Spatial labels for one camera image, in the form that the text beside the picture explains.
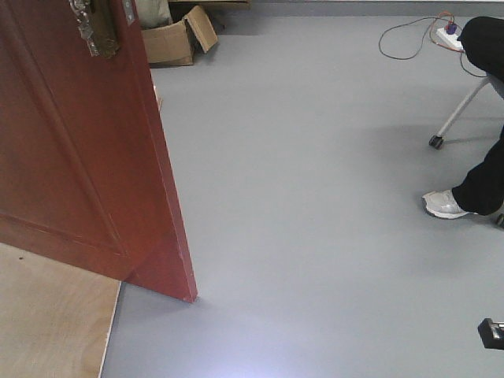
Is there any brown wooden door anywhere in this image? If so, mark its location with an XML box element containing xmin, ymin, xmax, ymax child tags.
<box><xmin>1</xmin><ymin>1</ymin><xmax>198</xmax><ymax>302</ymax></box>

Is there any brass door lock plate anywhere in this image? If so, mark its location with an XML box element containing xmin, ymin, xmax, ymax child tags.
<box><xmin>69</xmin><ymin>0</ymin><xmax>120</xmax><ymax>59</ymax></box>

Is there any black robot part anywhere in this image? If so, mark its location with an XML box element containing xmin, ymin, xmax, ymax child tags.
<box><xmin>477</xmin><ymin>318</ymin><xmax>504</xmax><ymax>350</ymax></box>

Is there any cardboard box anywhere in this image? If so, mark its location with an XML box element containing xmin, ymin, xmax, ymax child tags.
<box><xmin>142</xmin><ymin>6</ymin><xmax>218</xmax><ymax>66</ymax></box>

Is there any white sneaker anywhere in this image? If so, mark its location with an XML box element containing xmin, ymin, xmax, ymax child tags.
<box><xmin>421</xmin><ymin>189</ymin><xmax>474</xmax><ymax>220</ymax></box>

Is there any person black trouser leg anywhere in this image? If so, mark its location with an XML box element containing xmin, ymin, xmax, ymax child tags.
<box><xmin>451</xmin><ymin>16</ymin><xmax>504</xmax><ymax>217</ymax></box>

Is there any plywood base platform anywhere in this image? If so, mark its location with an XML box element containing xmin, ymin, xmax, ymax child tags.
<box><xmin>1</xmin><ymin>244</ymin><xmax>120</xmax><ymax>377</ymax></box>

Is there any white power strip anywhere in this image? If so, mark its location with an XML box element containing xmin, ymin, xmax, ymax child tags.
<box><xmin>435</xmin><ymin>28</ymin><xmax>463</xmax><ymax>51</ymax></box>

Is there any grey rolling chair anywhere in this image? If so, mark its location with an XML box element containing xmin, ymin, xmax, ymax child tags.
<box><xmin>428</xmin><ymin>72</ymin><xmax>504</xmax><ymax>228</ymax></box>

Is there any orange cable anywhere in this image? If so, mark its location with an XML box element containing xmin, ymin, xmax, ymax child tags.
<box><xmin>379</xmin><ymin>11</ymin><xmax>489</xmax><ymax>78</ymax></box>

